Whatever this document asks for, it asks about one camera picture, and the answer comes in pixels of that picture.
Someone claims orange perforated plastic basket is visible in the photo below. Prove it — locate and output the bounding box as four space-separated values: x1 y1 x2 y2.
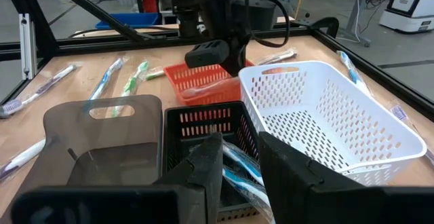
163 59 255 107

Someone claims green toothbrush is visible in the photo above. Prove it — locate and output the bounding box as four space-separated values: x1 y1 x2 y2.
111 60 151 118
144 66 167 81

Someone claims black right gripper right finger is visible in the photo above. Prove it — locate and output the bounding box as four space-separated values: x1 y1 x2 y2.
258 131 366 224

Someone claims blue toothbrush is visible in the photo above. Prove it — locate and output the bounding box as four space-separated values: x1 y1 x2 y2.
222 166 275 224
88 56 130 102
336 50 372 98
222 141 265 187

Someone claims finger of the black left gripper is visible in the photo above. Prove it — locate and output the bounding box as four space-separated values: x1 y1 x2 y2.
224 46 252 78

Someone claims white machine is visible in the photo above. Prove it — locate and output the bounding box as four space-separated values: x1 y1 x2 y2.
378 0 434 34

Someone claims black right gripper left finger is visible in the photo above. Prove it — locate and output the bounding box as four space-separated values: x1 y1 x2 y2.
154 132 224 224

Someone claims silver aluminium extrusion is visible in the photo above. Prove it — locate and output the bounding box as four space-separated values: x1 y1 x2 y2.
19 12 38 81

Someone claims orange toothbrush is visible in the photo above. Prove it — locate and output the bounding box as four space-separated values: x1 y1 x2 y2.
181 76 241 99

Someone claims black perforated plastic basket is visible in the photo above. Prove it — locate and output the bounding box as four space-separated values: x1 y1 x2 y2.
162 100 272 223

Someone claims white perforated plastic basket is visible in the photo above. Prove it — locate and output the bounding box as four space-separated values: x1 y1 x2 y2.
238 60 428 187

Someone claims smoky translucent grey bin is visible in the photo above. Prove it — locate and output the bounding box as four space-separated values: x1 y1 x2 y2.
13 94 164 193

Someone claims blue plastic bin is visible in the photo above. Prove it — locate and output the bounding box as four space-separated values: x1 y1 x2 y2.
94 12 162 31

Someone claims purple toothbrush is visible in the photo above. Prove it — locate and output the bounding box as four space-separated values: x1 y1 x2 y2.
388 100 434 167
0 62 82 119
256 47 298 66
0 138 47 184

